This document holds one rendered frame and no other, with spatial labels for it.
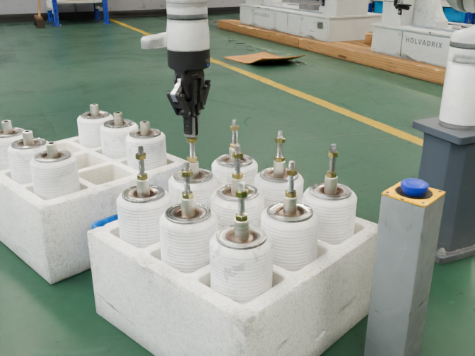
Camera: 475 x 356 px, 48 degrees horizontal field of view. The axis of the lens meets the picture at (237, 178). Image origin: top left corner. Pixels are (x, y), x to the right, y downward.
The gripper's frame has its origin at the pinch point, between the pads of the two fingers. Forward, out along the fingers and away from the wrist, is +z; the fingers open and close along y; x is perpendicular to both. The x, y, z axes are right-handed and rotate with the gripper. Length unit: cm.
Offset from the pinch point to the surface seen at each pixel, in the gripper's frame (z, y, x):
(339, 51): 30, 303, 41
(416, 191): 2.9, -8.6, -41.4
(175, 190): 11.5, -4.6, 1.3
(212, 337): 23.5, -26.7, -16.8
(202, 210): 9.9, -13.4, -8.8
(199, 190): 11.1, -3.6, -3.2
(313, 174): 35, 73, -5
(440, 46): 16, 250, -29
